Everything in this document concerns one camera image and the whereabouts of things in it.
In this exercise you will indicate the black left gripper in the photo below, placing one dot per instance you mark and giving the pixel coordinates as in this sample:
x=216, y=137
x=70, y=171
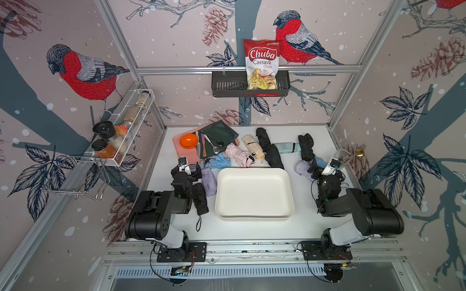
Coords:
x=193, y=174

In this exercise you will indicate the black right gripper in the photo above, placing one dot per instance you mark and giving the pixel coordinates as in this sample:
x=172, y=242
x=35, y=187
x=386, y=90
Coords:
x=338, y=176

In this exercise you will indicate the lavender umbrella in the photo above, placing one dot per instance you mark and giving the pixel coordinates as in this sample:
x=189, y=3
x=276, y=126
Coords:
x=302, y=168
x=208, y=181

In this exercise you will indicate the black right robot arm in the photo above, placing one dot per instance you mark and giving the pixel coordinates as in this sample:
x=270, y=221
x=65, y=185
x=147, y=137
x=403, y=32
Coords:
x=371, y=212

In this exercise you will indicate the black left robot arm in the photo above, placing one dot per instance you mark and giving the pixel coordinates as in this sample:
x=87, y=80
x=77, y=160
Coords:
x=150, y=217

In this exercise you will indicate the cream plastic storage box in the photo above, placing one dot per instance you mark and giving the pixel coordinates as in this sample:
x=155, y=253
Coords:
x=254, y=194

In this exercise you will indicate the pink folded umbrella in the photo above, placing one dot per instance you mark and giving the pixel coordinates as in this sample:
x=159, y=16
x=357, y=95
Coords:
x=242, y=158

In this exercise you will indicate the long black folded umbrella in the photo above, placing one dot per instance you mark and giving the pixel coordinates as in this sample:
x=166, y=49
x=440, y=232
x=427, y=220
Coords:
x=270, y=150

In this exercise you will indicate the beige folded umbrella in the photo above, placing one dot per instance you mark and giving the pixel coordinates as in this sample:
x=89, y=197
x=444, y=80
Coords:
x=254, y=147

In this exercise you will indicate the pink plastic tray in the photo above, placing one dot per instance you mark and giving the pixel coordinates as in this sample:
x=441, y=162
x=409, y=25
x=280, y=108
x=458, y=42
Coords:
x=191, y=154

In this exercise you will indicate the orange bowl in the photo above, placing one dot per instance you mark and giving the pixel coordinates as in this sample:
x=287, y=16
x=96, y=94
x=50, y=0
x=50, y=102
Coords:
x=189, y=141

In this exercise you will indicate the clear cutlery holder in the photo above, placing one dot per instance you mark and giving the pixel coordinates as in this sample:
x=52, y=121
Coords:
x=344, y=157

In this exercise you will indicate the metal spoon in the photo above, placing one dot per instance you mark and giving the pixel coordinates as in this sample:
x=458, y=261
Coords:
x=215, y=149

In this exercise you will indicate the dark green cloth pouch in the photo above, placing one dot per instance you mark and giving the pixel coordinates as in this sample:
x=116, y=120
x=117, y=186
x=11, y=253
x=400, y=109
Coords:
x=220, y=135

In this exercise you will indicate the orange spice jar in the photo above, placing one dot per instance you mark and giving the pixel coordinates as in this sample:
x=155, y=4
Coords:
x=103, y=149

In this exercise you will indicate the black lid jar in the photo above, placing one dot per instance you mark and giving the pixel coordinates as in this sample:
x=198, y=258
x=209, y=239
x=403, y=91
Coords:
x=105, y=129

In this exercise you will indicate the red cassava chips bag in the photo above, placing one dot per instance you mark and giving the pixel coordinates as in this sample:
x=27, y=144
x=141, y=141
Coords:
x=262, y=63

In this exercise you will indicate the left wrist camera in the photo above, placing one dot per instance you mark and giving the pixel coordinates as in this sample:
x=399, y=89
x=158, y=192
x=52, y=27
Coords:
x=183, y=165

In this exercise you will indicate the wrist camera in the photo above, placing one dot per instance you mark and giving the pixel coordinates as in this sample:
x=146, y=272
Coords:
x=332, y=167
x=183, y=165

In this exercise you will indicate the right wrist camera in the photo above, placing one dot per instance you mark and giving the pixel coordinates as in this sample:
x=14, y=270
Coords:
x=332, y=167

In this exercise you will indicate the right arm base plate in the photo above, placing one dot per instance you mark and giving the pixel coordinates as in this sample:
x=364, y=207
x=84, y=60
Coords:
x=315, y=251

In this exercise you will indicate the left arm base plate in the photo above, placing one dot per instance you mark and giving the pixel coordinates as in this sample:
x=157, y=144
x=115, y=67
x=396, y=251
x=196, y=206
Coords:
x=191, y=252

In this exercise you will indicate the white wire wall rack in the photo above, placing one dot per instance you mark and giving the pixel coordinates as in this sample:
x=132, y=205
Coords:
x=127, y=123

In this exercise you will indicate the wire hook rack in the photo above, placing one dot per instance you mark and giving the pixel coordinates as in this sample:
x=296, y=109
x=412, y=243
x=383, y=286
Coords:
x=89, y=178

